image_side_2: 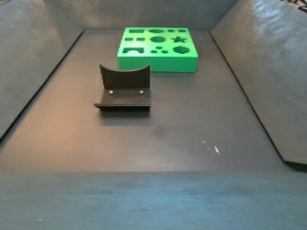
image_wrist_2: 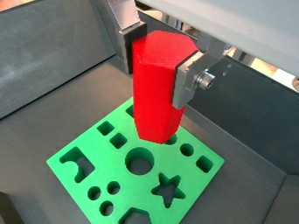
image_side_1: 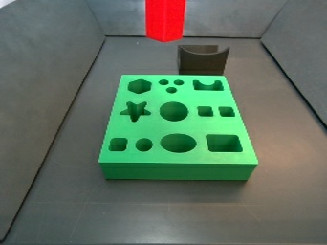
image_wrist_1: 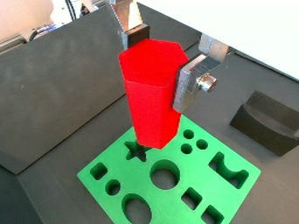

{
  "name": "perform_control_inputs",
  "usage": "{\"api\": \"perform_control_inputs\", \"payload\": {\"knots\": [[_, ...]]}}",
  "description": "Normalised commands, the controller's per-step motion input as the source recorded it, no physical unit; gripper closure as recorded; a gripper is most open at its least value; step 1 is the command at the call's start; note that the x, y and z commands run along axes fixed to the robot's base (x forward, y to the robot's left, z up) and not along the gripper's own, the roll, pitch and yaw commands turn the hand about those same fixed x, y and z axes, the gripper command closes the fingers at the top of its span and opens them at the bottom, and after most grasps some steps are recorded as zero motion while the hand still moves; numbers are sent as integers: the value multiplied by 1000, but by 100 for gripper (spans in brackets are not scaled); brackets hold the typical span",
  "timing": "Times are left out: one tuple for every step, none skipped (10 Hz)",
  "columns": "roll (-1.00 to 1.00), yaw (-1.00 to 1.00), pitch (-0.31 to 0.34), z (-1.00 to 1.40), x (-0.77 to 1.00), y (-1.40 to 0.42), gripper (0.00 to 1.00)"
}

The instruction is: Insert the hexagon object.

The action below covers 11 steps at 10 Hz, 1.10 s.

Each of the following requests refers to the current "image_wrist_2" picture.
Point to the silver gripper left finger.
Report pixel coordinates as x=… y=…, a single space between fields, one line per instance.
x=130 y=29

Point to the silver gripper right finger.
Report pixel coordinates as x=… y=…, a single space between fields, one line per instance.
x=193 y=73

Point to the red hexagonal prism block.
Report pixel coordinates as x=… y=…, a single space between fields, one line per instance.
x=158 y=54

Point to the green shape sorter board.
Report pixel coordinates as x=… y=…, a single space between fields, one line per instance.
x=126 y=180

